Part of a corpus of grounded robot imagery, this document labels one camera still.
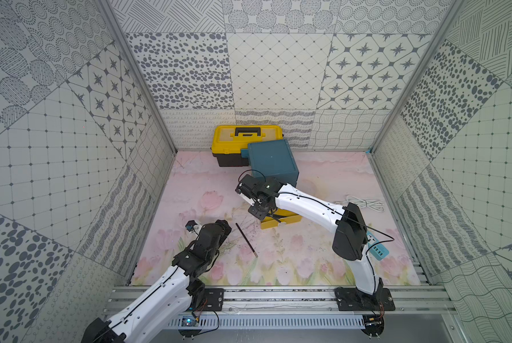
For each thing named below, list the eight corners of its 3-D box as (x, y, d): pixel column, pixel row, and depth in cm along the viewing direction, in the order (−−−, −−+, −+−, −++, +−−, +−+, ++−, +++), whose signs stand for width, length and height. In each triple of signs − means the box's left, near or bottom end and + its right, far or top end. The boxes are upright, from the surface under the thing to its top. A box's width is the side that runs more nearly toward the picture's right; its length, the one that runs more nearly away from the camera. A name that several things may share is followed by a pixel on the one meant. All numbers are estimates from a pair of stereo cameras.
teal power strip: (379, 263, 85) (383, 260, 82) (357, 240, 91) (360, 237, 88) (387, 255, 87) (391, 252, 84) (365, 233, 93) (368, 230, 90)
